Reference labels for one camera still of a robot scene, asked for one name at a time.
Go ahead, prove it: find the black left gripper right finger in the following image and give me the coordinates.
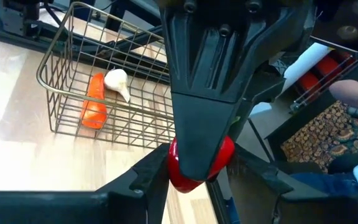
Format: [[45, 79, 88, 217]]
[[227, 145, 358, 224]]

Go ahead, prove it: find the white paper roll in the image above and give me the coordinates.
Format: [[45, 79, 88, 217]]
[[282, 42, 331, 94]]

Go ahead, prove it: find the patterned brown fabric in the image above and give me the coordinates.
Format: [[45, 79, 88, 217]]
[[280, 70, 358, 174]]

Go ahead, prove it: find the person's leg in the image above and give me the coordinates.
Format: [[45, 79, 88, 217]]
[[290, 157, 358, 197]]

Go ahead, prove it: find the metal wire basket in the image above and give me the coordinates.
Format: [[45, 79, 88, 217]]
[[35, 1, 177, 150]]

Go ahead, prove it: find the white garlic bulb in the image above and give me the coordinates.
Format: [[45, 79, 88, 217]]
[[103, 68, 132, 104]]

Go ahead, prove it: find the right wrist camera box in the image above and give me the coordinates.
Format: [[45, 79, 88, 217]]
[[310, 0, 358, 60]]

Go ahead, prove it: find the person's forearm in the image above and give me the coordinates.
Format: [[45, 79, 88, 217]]
[[328, 79, 358, 126]]

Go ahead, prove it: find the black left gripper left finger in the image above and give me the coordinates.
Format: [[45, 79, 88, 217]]
[[0, 142, 171, 224]]

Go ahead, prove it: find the red spool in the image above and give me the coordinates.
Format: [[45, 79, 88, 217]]
[[314, 55, 344, 82], [296, 70, 323, 100]]

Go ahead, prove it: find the metal wire rack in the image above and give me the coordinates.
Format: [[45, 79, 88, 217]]
[[290, 49, 358, 113]]

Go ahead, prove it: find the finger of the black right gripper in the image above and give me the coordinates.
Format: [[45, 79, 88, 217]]
[[159, 0, 316, 182], [233, 70, 287, 142]]

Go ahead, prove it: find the dark red apple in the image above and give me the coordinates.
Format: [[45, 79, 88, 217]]
[[167, 135, 237, 194]]

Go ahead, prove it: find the orange pepper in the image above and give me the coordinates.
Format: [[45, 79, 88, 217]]
[[80, 72, 109, 131]]

